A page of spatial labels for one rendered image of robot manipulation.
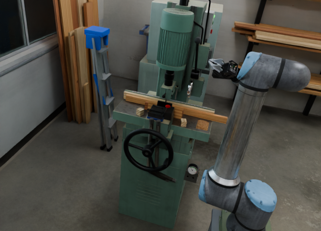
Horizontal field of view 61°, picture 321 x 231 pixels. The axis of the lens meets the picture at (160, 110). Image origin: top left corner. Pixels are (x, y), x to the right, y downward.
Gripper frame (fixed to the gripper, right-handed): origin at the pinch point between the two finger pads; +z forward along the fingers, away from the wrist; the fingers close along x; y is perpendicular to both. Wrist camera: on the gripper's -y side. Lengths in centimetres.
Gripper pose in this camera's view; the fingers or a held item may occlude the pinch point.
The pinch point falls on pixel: (209, 61)
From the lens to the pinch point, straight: 147.8
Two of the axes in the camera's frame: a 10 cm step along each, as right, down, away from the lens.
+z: -8.0, -3.6, -4.9
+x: -2.6, 9.3, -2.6
